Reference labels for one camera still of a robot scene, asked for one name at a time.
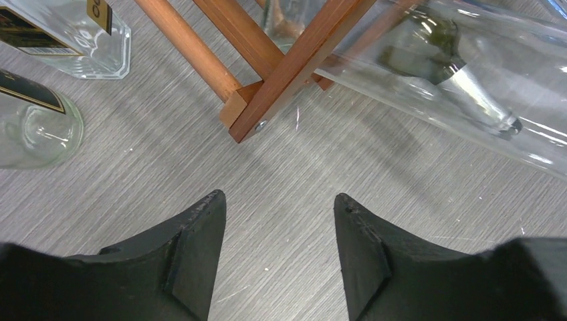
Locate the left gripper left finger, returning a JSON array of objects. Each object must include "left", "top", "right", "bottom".
[{"left": 1, "top": 189, "right": 227, "bottom": 320}]

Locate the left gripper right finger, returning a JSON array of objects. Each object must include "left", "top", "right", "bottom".
[{"left": 334, "top": 193, "right": 566, "bottom": 320}]

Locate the round clear bottle pink label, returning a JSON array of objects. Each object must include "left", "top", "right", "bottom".
[{"left": 1, "top": 69, "right": 84, "bottom": 169}]

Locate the slim clear glass bottle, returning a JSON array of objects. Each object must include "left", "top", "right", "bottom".
[{"left": 261, "top": 0, "right": 567, "bottom": 181}]

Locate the square clear liquor bottle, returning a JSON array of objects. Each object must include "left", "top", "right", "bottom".
[{"left": 1, "top": 0, "right": 132, "bottom": 80}]

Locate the brown wooden wine rack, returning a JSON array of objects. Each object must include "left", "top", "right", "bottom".
[{"left": 132, "top": 0, "right": 426, "bottom": 144}]

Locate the green bottle silver cap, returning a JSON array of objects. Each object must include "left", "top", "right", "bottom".
[{"left": 376, "top": 5, "right": 523, "bottom": 139}]

